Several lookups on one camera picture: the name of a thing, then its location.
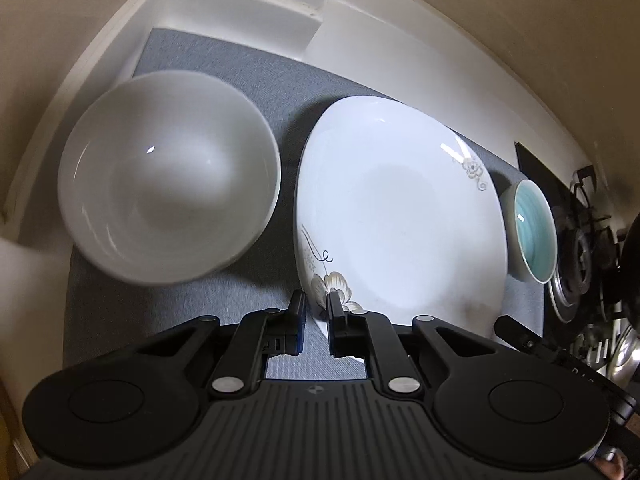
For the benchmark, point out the large white bowl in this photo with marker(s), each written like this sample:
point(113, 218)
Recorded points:
point(165, 180)

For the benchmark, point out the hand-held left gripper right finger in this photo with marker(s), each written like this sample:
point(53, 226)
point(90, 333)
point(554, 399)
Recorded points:
point(331, 325)

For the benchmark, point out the small teal glazed bowl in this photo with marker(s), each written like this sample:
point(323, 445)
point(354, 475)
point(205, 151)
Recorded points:
point(535, 232)

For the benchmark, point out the white floral plate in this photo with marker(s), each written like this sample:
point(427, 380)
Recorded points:
point(400, 220)

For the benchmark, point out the grey fabric mat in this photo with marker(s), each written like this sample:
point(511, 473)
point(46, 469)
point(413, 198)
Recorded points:
point(280, 80)

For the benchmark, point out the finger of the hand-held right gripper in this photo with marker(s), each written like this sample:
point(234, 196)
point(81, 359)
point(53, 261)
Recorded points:
point(517, 336)

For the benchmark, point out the stainless steel pot lid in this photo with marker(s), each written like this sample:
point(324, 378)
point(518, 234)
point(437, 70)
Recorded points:
point(620, 355)

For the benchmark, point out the black stove pan support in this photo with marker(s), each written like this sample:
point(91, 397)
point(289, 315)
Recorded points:
point(592, 240)

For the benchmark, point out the black gas stove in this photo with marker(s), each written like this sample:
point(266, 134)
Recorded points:
point(537, 170)

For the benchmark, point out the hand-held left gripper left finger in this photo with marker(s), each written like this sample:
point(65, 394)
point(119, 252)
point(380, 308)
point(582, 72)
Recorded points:
point(301, 325)

